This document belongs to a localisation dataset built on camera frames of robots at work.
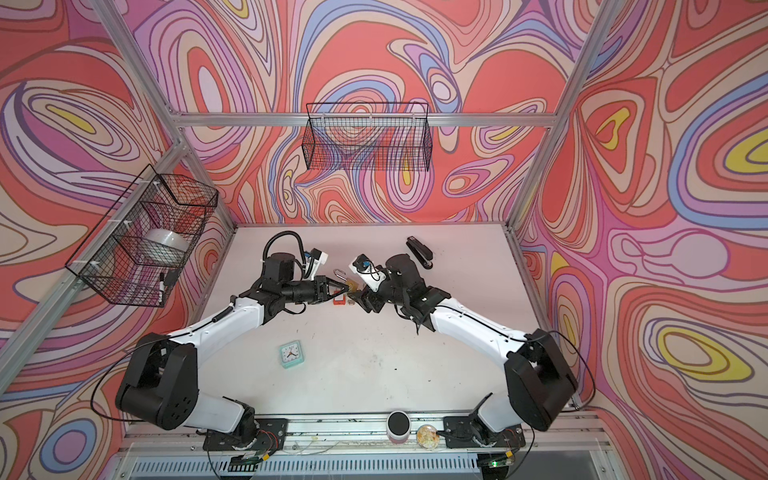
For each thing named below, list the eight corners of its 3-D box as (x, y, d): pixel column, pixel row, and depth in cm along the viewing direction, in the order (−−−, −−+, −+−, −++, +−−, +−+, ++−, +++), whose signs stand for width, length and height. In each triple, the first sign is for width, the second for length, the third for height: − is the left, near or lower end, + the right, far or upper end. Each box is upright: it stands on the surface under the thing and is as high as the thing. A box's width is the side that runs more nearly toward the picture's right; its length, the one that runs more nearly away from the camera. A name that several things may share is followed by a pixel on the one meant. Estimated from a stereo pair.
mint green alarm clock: (284, 370, 86) (281, 367, 84) (281, 348, 90) (278, 344, 88) (305, 363, 87) (303, 359, 85) (301, 341, 91) (299, 338, 89)
